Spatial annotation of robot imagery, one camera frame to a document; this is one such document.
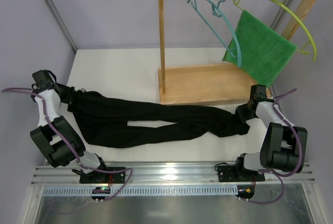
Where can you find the aluminium mounting rail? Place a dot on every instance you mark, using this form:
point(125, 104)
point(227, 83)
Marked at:
point(144, 173)

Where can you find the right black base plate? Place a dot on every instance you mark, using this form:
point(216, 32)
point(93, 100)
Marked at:
point(233, 174)

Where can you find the wooden clothes rack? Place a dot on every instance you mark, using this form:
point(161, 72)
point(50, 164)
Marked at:
point(222, 82)

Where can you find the black trousers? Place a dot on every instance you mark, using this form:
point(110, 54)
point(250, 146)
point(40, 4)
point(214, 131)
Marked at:
point(118, 123)

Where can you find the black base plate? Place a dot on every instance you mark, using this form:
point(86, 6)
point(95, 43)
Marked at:
point(114, 174)
point(233, 174)

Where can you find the lime green plastic hanger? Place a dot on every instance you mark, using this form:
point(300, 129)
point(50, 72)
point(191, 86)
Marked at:
point(298, 20)

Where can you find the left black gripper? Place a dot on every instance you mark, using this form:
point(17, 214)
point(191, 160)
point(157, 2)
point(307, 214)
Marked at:
point(65, 93)

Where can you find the green microfibre cloth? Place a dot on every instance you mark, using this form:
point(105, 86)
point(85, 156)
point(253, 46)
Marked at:
point(264, 53)

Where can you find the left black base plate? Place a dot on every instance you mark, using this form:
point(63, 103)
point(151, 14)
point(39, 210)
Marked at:
point(114, 174)

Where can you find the grey slotted cable duct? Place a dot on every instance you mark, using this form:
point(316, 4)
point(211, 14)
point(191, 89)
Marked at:
point(152, 190)

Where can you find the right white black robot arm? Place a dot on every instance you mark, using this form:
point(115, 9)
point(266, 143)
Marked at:
point(283, 149)

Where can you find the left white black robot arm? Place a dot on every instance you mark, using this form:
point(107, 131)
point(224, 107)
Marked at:
point(55, 137)

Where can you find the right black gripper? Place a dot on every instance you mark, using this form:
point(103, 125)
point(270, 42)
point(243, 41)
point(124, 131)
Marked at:
point(242, 110)

